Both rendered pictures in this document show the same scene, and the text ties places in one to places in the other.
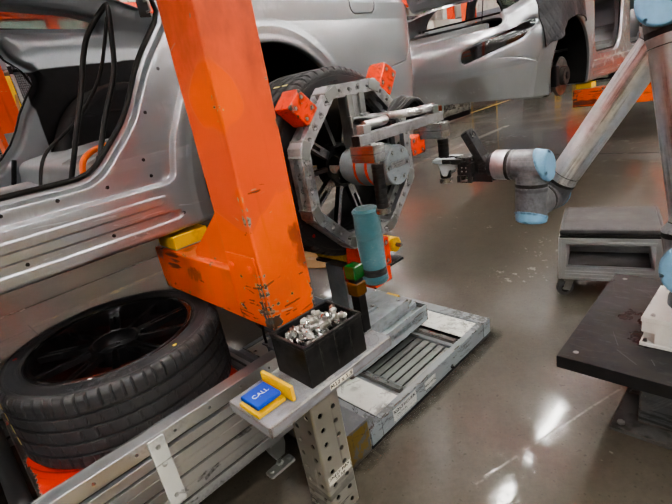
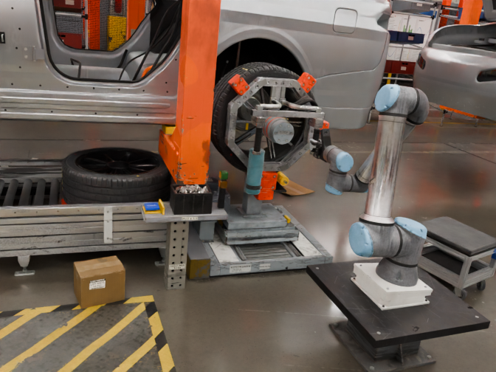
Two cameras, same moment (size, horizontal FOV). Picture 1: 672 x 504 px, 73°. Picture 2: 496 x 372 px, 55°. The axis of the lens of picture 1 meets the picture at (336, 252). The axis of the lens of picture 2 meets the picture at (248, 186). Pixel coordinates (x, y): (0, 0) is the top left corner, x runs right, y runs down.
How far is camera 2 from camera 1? 1.48 m
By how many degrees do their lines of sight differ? 19
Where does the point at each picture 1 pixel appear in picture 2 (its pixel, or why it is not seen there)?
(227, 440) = (139, 229)
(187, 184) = not seen: hidden behind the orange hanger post
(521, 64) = not seen: outside the picture
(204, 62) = (185, 55)
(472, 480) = (238, 307)
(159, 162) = (173, 86)
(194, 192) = not seen: hidden behind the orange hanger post
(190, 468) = (118, 231)
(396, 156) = (283, 128)
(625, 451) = (322, 335)
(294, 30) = (283, 35)
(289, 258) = (198, 156)
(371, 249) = (251, 173)
